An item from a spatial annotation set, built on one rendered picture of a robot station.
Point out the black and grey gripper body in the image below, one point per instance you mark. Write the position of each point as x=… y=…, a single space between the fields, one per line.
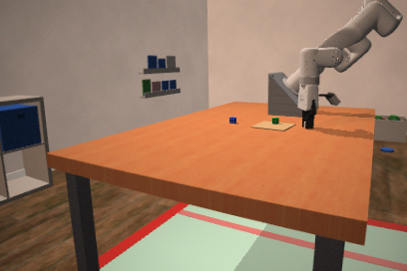
x=307 y=93

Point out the tan mat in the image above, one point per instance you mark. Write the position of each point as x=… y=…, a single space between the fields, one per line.
x=270 y=126

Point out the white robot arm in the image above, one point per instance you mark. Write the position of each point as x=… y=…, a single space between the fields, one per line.
x=372 y=15

